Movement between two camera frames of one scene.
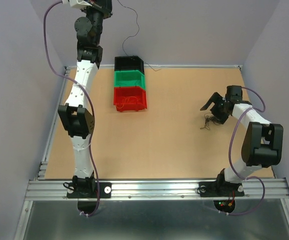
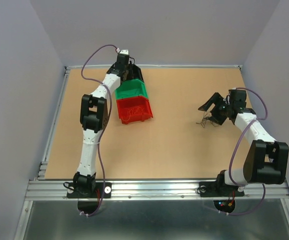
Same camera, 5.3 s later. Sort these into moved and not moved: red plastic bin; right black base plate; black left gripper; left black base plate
Moved: black left gripper; red plastic bin
Not moved: left black base plate; right black base plate
